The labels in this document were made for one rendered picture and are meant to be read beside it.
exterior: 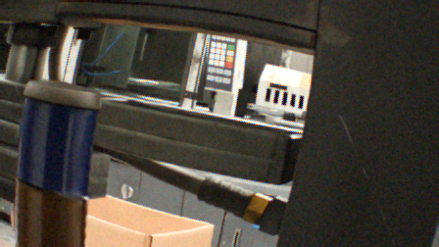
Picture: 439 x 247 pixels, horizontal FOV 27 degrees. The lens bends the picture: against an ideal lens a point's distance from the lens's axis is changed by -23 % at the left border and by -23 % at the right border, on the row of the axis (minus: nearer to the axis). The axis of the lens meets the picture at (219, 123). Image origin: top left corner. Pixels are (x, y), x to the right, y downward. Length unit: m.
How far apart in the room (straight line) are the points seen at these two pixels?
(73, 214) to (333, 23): 0.23
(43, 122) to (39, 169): 0.02
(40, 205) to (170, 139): 0.23
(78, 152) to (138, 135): 0.22
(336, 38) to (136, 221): 3.01
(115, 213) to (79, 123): 3.20
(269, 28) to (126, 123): 0.10
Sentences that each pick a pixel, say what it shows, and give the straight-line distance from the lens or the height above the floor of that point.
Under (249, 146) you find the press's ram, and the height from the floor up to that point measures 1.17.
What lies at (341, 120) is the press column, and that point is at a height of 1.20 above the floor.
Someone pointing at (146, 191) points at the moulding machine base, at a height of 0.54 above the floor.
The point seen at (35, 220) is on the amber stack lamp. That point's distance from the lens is 0.40.
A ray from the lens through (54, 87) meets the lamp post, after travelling 0.39.
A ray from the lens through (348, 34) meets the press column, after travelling 0.56.
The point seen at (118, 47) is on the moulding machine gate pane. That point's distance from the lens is 5.52.
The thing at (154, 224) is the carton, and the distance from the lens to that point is 3.53.
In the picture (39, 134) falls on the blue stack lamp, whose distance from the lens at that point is 0.39.
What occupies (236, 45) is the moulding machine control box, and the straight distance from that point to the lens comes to 5.16.
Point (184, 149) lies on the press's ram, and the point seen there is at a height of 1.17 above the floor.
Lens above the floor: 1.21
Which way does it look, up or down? 3 degrees down
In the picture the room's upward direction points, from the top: 10 degrees clockwise
